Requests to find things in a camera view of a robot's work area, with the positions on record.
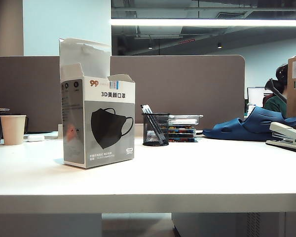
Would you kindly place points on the black pen with white cap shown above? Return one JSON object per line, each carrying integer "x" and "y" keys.
{"x": 143, "y": 107}
{"x": 148, "y": 108}

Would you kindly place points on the colourful flat box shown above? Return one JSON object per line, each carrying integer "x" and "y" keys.
{"x": 181, "y": 134}
{"x": 182, "y": 140}
{"x": 181, "y": 127}

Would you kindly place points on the grey white mask box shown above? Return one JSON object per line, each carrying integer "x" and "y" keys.
{"x": 108, "y": 128}

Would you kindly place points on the black mesh pen holder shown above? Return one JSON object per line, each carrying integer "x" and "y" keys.
{"x": 155, "y": 133}

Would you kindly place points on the desk leg panel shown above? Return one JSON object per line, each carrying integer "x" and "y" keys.
{"x": 39, "y": 225}

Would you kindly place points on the clear plastic case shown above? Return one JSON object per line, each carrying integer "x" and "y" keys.
{"x": 185, "y": 119}

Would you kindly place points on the grey white stapler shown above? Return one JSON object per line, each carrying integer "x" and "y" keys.
{"x": 286, "y": 133}

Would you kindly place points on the white ceiling light strip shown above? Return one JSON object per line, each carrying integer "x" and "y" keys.
{"x": 199, "y": 22}

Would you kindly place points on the seated person in green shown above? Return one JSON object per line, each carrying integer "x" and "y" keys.
{"x": 275, "y": 105}

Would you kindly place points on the small ceiling spot lamp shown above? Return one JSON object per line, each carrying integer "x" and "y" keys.
{"x": 219, "y": 46}

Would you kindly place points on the beige paper cup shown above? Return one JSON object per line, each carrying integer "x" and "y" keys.
{"x": 12, "y": 130}

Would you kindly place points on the blue foam slipper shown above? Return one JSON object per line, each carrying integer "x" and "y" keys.
{"x": 251, "y": 126}

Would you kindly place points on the brown desk partition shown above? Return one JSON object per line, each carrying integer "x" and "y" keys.
{"x": 187, "y": 86}

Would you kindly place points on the computer monitor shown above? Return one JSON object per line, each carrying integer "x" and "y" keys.
{"x": 255, "y": 95}

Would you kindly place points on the silver laptop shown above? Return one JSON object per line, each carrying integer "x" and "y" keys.
{"x": 50, "y": 135}

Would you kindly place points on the black office chair headrest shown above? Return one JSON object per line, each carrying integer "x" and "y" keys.
{"x": 271, "y": 86}

